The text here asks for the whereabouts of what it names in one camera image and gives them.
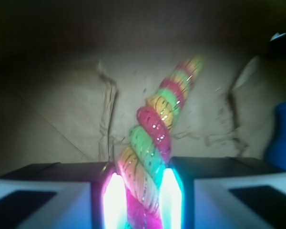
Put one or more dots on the blue plastic bottle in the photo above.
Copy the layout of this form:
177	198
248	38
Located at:
275	152

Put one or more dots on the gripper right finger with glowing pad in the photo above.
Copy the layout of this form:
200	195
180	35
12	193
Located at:
223	193

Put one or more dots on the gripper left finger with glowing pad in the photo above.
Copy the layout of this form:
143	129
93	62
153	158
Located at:
63	196

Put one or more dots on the brown paper bag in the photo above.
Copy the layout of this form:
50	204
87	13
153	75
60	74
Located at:
74	72

